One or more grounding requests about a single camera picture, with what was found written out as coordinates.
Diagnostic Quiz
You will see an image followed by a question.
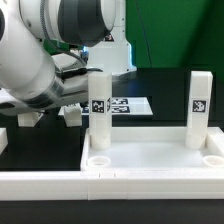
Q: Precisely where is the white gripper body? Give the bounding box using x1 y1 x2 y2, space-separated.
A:
56 68 88 106

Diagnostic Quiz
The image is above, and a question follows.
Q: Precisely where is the white desk top tray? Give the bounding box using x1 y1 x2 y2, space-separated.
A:
80 126 224 171

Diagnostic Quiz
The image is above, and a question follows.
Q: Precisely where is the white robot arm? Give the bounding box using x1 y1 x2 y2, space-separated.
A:
0 0 136 116

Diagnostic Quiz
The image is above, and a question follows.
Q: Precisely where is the fiducial marker sheet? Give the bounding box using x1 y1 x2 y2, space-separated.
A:
58 96 154 118

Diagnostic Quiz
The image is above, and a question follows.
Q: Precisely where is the white left fence block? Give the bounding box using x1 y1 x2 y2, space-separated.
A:
0 128 8 155

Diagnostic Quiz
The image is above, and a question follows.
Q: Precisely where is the white front fence bar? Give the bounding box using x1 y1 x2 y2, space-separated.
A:
0 169 224 201

